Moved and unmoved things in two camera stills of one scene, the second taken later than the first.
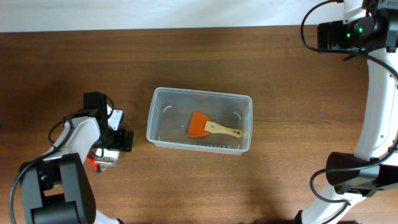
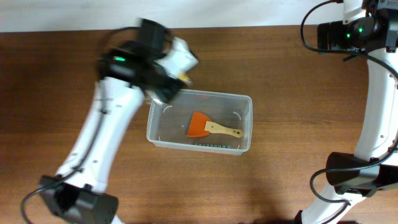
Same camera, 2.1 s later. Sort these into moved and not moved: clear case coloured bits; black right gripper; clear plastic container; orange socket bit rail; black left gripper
Moved: clear case coloured bits; black left gripper
Not moved: black right gripper; clear plastic container; orange socket bit rail
